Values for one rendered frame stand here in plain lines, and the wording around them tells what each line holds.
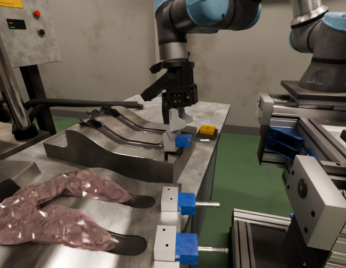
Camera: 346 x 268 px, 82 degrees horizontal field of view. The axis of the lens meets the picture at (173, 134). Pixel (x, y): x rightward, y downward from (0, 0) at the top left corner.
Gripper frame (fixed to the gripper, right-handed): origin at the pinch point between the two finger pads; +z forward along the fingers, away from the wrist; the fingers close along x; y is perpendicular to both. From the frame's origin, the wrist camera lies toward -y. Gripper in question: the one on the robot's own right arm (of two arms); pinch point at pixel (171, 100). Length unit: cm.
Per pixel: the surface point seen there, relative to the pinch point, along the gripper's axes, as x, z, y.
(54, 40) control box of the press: 11, -23, -73
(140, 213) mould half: -51, 10, 13
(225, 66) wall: 181, 8, 1
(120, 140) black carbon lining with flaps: -28.7, 6.7, -7.5
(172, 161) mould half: -35.1, 6.1, 13.8
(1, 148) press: -36, 16, -62
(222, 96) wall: 181, 45, 2
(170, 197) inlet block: -47, 7, 18
